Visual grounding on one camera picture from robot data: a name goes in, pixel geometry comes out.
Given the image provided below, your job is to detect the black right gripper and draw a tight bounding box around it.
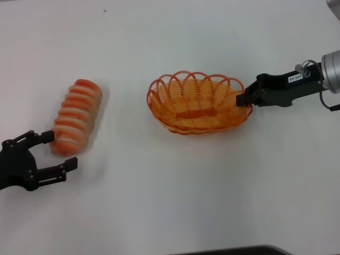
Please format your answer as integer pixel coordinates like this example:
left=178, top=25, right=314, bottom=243
left=235, top=63, right=325, bottom=107

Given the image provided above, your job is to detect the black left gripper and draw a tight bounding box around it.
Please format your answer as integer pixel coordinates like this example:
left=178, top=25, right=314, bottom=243
left=0, top=130, right=78, bottom=192

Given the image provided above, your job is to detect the orange striped shrimp toy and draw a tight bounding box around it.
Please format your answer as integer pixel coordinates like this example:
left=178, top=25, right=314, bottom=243
left=50, top=79, right=103, bottom=157

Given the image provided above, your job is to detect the orange woven plastic basket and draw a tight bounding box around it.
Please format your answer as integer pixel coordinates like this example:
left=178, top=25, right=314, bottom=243
left=147, top=70, right=254, bottom=135

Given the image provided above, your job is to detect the dark curved robot base edge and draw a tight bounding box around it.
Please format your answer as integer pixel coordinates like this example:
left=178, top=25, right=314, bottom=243
left=169, top=244, right=289, bottom=255

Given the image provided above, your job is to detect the right arm plug with cable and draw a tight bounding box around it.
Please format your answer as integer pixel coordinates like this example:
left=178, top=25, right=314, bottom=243
left=295, top=59, right=340, bottom=112

